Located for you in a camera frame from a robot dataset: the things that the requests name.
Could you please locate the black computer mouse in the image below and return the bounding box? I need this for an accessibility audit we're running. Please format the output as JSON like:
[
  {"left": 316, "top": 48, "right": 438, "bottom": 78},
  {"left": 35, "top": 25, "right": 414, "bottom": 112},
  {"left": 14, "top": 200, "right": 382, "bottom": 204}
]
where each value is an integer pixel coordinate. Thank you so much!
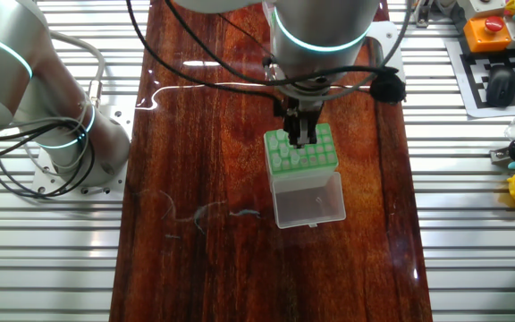
[{"left": 485, "top": 64, "right": 515, "bottom": 108}]

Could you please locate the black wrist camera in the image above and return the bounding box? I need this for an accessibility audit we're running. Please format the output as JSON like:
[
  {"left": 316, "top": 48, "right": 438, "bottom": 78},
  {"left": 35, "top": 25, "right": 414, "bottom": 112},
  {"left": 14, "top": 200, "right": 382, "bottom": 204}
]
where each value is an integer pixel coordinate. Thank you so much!
[{"left": 367, "top": 67, "right": 408, "bottom": 106}]

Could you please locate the grey cable with metal plug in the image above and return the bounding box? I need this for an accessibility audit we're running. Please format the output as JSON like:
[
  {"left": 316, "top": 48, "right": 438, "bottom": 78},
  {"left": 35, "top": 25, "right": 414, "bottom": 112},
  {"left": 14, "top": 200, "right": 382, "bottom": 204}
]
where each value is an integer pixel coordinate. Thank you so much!
[{"left": 46, "top": 30, "right": 106, "bottom": 108}]

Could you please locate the red emergency stop button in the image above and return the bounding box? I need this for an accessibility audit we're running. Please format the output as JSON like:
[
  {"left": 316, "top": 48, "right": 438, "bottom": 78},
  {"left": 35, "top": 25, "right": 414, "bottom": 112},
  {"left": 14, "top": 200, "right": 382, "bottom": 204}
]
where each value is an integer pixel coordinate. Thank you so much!
[{"left": 484, "top": 16, "right": 505, "bottom": 35}]

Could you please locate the yellow button box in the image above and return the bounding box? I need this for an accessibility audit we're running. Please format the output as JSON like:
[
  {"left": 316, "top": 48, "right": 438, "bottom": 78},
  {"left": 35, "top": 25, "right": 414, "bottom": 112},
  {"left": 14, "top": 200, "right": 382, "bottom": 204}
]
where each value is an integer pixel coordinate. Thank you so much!
[{"left": 462, "top": 15, "right": 513, "bottom": 54}]

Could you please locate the glossy brown wooden board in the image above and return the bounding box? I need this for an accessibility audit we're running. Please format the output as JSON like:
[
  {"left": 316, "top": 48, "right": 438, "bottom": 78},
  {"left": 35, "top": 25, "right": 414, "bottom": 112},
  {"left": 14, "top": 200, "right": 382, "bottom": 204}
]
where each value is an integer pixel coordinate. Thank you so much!
[{"left": 108, "top": 0, "right": 434, "bottom": 322}]

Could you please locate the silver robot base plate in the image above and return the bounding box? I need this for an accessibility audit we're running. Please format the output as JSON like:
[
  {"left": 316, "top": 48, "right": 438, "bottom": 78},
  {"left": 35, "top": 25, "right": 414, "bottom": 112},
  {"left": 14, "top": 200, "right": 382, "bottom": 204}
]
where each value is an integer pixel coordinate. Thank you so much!
[{"left": 31, "top": 105, "right": 136, "bottom": 200}]

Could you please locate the tall translucent green tip box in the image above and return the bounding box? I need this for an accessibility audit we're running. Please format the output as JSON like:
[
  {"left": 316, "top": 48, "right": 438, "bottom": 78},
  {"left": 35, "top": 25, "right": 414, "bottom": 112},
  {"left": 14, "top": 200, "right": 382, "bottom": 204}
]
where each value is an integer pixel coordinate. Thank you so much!
[{"left": 263, "top": 123, "right": 347, "bottom": 230}]

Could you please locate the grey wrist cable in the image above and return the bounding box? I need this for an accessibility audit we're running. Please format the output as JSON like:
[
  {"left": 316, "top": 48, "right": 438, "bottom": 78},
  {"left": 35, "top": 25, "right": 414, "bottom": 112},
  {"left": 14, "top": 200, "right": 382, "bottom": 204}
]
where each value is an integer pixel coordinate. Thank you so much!
[{"left": 264, "top": 0, "right": 415, "bottom": 103}]

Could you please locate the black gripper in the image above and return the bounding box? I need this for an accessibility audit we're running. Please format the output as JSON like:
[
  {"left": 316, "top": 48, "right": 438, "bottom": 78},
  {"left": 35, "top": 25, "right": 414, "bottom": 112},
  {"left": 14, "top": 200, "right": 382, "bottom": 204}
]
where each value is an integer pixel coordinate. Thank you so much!
[{"left": 273, "top": 96, "right": 326, "bottom": 148}]

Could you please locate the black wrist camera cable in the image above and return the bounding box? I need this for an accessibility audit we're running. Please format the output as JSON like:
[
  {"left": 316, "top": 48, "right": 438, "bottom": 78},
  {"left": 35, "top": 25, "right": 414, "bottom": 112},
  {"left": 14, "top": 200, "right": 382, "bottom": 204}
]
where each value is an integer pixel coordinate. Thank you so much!
[{"left": 125, "top": 0, "right": 285, "bottom": 116}]

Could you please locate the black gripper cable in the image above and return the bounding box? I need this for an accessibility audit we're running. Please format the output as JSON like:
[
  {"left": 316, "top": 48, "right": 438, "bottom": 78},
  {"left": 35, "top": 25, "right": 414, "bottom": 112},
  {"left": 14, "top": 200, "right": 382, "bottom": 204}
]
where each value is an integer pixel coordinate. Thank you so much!
[{"left": 162, "top": 0, "right": 400, "bottom": 89}]

